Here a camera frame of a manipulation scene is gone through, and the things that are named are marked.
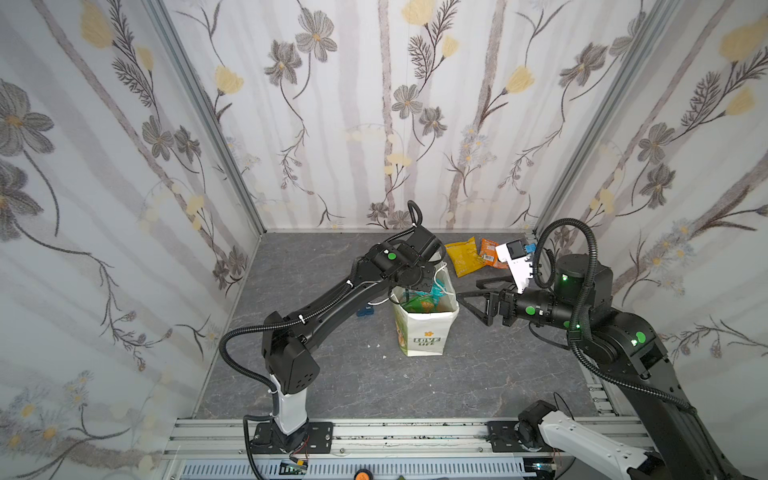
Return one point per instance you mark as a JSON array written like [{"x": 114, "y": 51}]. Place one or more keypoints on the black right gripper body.
[{"x": 496, "y": 306}]

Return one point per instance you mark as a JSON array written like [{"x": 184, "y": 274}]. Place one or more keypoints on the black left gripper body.
[{"x": 420, "y": 276}]

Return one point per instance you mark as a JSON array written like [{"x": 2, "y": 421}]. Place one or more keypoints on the teal snack packet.
[{"x": 437, "y": 291}]

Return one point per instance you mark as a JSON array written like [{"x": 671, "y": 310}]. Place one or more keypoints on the yellow snack packet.
[{"x": 465, "y": 257}]

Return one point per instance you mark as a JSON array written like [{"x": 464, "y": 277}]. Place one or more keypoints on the orange snack packet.
[{"x": 489, "y": 254}]

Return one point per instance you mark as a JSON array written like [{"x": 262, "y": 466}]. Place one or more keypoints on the white green paper bag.
[{"x": 424, "y": 334}]

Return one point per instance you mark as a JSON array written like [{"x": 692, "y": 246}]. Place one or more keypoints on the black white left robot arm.
[{"x": 406, "y": 260}]

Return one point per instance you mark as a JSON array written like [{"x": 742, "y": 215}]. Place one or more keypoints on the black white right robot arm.
[{"x": 560, "y": 283}]

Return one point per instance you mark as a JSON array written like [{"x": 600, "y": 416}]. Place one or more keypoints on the green snack packet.
[{"x": 421, "y": 305}]

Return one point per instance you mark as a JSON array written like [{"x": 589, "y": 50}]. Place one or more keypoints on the small blue box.
[{"x": 366, "y": 311}]

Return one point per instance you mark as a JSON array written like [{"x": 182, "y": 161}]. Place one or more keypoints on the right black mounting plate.
[{"x": 502, "y": 437}]

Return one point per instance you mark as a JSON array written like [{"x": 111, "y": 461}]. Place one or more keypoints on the black mounting plate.
[
  {"x": 311, "y": 438},
  {"x": 502, "y": 437}
]

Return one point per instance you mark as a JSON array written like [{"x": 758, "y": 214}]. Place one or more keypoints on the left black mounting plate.
[{"x": 311, "y": 438}]

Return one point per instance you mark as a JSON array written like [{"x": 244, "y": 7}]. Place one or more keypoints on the orange black knob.
[{"x": 363, "y": 475}]

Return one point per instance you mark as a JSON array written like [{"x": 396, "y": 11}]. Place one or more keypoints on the right corner aluminium profile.
[{"x": 639, "y": 52}]

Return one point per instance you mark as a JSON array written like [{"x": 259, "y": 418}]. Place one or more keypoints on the corner aluminium profile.
[
  {"x": 639, "y": 52},
  {"x": 203, "y": 107}
]

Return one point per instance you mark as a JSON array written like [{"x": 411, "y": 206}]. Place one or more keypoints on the small green circuit board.
[{"x": 293, "y": 467}]

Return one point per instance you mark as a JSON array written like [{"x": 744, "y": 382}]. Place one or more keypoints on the left corner aluminium profile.
[{"x": 203, "y": 107}]

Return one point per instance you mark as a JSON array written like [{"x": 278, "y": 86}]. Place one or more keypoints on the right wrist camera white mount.
[{"x": 517, "y": 255}]

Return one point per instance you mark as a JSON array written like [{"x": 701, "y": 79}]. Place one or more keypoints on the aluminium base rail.
[{"x": 351, "y": 438}]

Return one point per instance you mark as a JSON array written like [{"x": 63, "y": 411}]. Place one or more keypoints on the white slotted cable duct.
[{"x": 413, "y": 468}]

